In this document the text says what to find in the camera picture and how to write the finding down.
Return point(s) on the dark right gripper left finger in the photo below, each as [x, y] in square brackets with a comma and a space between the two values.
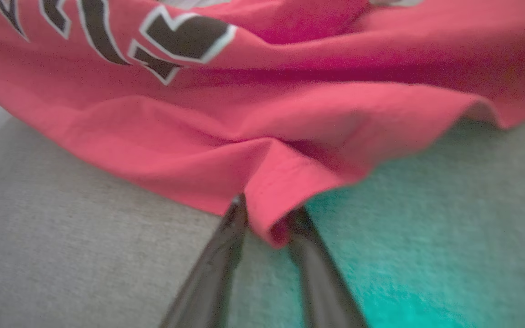
[212, 291]

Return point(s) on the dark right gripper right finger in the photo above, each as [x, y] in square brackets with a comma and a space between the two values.
[321, 291]

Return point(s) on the red white printed jersey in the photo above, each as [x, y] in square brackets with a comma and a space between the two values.
[290, 114]

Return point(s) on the wide grey fabric sofa seat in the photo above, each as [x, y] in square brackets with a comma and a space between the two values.
[62, 250]

